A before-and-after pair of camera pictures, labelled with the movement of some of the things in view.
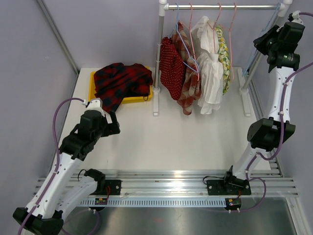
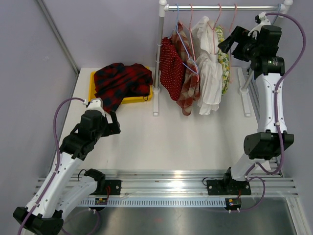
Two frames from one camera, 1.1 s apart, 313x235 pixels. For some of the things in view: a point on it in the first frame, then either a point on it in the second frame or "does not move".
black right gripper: x=259 y=42 -> x=240 y=35
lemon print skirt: x=223 y=53 does not move
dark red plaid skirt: x=114 y=82 does not move
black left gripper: x=113 y=127 does not move
